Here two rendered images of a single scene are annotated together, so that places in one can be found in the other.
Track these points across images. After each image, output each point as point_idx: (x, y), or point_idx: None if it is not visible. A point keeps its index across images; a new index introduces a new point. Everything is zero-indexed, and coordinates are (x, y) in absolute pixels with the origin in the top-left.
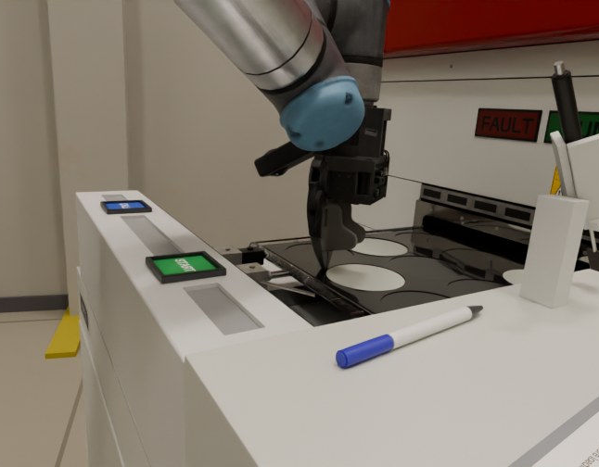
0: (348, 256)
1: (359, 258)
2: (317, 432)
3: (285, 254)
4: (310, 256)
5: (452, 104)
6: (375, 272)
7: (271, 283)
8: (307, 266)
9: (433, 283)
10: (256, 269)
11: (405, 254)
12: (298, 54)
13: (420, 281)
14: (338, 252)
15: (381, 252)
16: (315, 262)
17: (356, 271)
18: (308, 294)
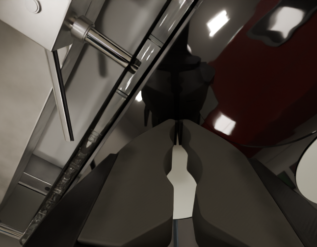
0: (278, 135)
1: (262, 157)
2: None
3: (228, 3)
4: (246, 68)
5: None
6: (195, 188)
7: (49, 64)
8: (165, 92)
9: (189, 239)
10: (33, 22)
11: None
12: None
13: (191, 230)
14: (302, 113)
15: None
16: (202, 96)
17: (184, 168)
18: (62, 132)
